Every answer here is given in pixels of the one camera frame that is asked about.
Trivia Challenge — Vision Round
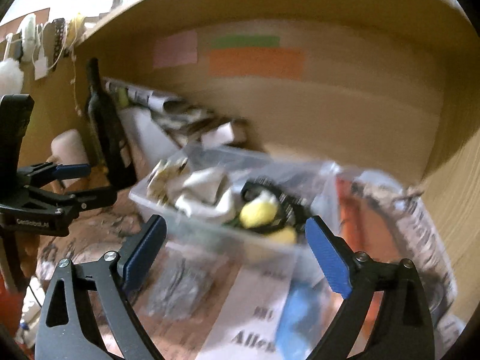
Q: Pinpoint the dark glass bottle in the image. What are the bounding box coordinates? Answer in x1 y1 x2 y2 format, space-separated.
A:
86 58 137 191

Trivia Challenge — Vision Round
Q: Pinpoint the white fluffy object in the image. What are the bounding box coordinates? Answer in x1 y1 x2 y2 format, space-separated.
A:
0 58 24 97

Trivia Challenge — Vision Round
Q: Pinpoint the orange paper note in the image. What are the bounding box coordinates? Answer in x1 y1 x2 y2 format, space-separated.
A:
209 47 305 80

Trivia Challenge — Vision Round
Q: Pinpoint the newspaper sheet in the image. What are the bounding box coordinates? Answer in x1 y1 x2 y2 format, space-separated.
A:
336 175 465 359

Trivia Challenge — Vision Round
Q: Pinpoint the white cylindrical object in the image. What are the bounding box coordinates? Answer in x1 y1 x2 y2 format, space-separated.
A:
49 129 89 191

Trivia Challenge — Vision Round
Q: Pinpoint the beige cloth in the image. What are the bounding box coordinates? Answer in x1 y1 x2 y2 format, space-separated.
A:
168 167 237 224

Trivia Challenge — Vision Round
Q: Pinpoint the green paper note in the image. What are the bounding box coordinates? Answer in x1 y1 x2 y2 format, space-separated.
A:
210 34 281 50

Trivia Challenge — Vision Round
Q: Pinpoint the clear plastic storage bin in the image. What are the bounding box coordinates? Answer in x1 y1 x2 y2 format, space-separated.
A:
128 145 340 264

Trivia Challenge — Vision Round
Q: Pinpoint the small white cardboard box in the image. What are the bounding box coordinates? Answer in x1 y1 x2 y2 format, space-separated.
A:
200 121 247 149

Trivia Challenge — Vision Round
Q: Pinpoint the yellow soft toy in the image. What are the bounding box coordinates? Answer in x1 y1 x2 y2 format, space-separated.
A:
238 193 298 245

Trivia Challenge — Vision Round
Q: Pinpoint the black cloth with silver chain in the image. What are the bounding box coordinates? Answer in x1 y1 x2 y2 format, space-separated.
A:
240 178 311 234

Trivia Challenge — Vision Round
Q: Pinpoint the pink paper note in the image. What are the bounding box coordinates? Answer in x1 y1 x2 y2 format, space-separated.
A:
152 30 198 69

